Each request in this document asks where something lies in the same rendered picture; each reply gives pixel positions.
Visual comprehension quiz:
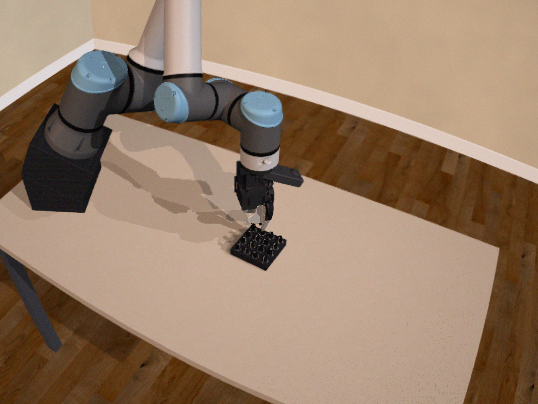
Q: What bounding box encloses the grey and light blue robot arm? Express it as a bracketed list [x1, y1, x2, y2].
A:
[44, 0, 304, 187]

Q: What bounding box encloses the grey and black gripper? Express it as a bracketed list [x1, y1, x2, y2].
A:
[234, 161, 274, 231]

